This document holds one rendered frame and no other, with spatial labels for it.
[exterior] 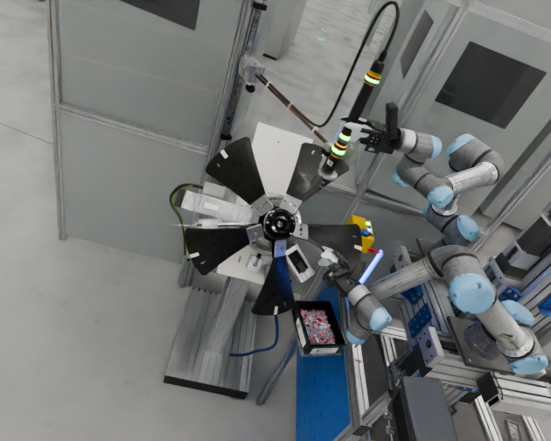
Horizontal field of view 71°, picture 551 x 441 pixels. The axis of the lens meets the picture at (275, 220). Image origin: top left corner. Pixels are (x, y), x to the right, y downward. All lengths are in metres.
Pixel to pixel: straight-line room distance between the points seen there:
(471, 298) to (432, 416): 0.35
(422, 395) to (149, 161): 1.78
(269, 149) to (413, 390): 1.10
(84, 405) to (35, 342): 0.45
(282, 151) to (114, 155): 1.04
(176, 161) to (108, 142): 0.38
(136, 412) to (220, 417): 0.43
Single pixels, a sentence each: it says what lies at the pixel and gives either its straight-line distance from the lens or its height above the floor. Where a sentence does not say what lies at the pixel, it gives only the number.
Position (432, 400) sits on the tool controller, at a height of 1.25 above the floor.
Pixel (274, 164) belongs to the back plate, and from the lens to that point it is 1.74.
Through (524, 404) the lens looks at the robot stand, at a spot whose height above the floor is 0.95.
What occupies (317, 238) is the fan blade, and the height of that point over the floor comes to 1.19.
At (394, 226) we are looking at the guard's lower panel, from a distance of 2.49.
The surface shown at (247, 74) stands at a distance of 1.72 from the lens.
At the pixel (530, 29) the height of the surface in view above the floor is 2.03.
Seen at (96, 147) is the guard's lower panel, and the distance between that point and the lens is 2.40.
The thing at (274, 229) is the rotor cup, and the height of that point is 1.20.
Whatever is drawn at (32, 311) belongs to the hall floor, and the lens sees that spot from 2.62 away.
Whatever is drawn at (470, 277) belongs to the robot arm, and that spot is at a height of 1.46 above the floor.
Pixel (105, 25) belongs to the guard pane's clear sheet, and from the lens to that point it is 2.12.
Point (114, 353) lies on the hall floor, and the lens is 2.43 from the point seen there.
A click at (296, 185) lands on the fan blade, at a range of 1.54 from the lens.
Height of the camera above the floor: 2.11
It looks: 37 degrees down
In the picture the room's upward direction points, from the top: 22 degrees clockwise
